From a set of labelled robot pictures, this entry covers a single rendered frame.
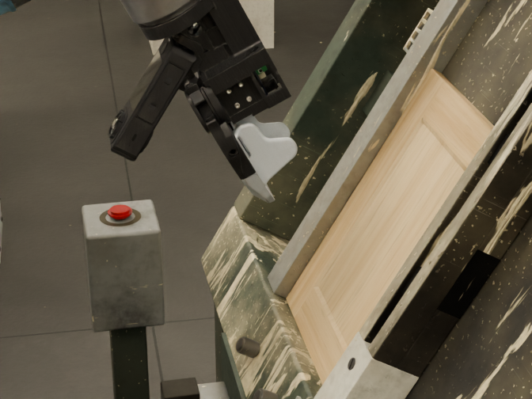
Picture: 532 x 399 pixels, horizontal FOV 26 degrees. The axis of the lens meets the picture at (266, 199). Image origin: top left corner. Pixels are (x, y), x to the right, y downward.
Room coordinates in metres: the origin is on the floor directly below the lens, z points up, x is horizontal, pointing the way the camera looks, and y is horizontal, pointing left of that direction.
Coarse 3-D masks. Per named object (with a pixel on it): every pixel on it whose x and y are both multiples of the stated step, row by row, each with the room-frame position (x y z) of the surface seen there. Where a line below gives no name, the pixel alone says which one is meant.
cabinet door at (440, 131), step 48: (432, 96) 1.48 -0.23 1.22; (384, 144) 1.51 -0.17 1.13; (432, 144) 1.41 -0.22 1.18; (480, 144) 1.31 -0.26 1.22; (384, 192) 1.44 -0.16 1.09; (432, 192) 1.34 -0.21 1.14; (336, 240) 1.46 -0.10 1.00; (384, 240) 1.36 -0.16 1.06; (336, 288) 1.39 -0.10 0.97; (384, 288) 1.29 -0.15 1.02; (336, 336) 1.31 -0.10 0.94
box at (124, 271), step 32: (96, 224) 1.65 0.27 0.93; (96, 256) 1.61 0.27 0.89; (128, 256) 1.62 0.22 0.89; (160, 256) 1.63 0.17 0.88; (96, 288) 1.61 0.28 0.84; (128, 288) 1.62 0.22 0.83; (160, 288) 1.63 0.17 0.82; (96, 320) 1.61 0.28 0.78; (128, 320) 1.62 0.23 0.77; (160, 320) 1.63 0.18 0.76
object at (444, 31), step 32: (448, 0) 1.56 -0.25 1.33; (480, 0) 1.54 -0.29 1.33; (448, 32) 1.54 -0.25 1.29; (416, 64) 1.53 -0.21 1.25; (384, 96) 1.56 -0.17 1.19; (384, 128) 1.52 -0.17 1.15; (352, 160) 1.52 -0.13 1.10; (320, 192) 1.55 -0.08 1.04; (320, 224) 1.50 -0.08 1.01; (288, 256) 1.51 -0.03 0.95; (288, 288) 1.49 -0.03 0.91
